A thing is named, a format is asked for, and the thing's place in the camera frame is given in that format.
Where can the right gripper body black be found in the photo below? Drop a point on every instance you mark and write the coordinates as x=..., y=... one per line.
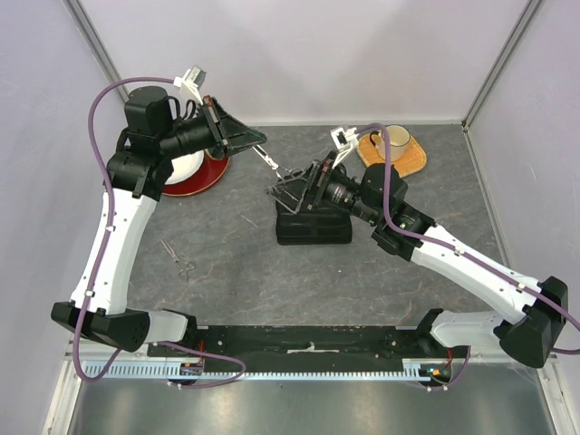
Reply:
x=321, y=183

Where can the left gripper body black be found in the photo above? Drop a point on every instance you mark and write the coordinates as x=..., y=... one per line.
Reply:
x=210, y=115

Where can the silver scissors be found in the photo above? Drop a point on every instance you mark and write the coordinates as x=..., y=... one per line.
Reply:
x=275, y=167
x=184, y=266

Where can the black zipper tool case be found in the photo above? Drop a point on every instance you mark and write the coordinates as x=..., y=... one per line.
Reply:
x=324, y=226

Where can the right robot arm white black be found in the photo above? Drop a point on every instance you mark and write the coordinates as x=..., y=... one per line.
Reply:
x=526, y=315

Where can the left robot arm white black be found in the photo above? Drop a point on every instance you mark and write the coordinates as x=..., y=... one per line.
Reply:
x=136, y=175

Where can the red round tray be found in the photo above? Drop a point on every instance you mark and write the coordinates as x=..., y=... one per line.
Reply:
x=209, y=174

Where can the white paper plate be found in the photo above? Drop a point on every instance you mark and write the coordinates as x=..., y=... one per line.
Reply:
x=184, y=167

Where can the orange woven coaster mat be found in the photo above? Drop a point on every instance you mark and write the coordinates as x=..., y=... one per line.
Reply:
x=413, y=160

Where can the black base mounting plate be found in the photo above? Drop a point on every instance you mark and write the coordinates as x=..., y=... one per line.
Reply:
x=318, y=348

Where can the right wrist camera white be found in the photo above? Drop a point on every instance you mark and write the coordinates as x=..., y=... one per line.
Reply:
x=345, y=140

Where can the cream mug black handle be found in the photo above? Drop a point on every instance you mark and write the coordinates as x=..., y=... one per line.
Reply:
x=399, y=139

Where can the grey slotted cable duct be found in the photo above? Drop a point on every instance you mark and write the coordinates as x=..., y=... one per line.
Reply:
x=189, y=371

